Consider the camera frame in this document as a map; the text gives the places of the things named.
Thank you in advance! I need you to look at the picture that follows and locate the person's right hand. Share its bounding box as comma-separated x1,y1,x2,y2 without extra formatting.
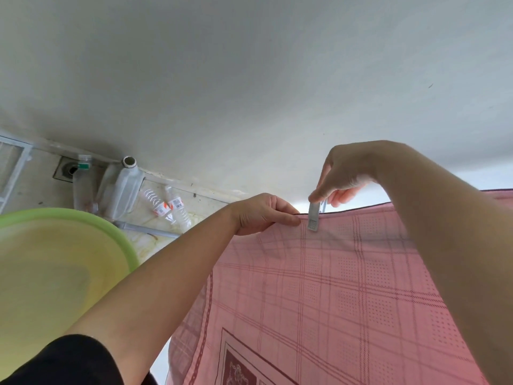
308,141,380,208

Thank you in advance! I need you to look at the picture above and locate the person's left hand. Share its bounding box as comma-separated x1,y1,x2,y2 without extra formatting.
228,193,301,236

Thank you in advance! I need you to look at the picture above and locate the grey plastic clothespin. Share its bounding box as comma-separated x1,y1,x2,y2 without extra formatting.
307,199,328,232

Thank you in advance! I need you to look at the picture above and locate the pink plaid cloth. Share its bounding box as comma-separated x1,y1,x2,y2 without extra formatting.
166,189,513,385

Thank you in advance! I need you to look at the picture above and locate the person's right forearm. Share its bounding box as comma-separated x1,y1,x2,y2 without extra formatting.
371,141,513,385

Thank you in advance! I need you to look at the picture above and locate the person's left forearm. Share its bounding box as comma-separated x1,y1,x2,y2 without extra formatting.
65,204,241,385

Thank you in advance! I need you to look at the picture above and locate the crushed clear water bottle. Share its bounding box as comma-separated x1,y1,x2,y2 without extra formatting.
165,185,192,229
140,188,176,224

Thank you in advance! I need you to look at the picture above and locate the grey pipe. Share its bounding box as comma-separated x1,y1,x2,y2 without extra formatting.
112,220,182,240

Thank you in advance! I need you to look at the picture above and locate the white plastic jug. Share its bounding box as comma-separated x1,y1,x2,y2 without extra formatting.
96,156,146,222

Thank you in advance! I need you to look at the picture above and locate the clear bottle with green label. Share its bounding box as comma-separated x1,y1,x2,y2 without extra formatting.
72,155,99,215

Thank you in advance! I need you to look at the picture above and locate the metal floor drain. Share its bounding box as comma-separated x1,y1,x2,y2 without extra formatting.
53,156,82,183

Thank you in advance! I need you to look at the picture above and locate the green plastic basin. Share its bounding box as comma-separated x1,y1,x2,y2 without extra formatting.
0,208,140,380

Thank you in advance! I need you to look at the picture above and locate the black sleeve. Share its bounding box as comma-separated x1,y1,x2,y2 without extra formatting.
0,334,159,385

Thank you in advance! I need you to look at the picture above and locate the white metal frame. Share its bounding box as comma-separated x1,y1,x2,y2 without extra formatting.
0,134,34,215

